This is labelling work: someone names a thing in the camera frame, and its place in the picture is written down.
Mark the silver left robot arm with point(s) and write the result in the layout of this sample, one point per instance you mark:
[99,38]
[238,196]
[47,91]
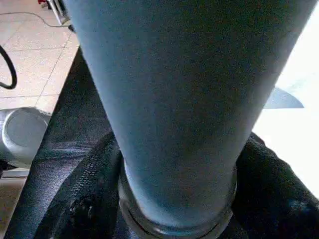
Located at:
[22,134]

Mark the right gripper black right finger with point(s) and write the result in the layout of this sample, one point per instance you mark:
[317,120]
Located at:
[274,199]

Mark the white plastic table leg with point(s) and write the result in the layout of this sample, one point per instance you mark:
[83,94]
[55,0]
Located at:
[174,99]

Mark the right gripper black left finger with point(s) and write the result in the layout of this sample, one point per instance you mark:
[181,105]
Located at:
[87,199]

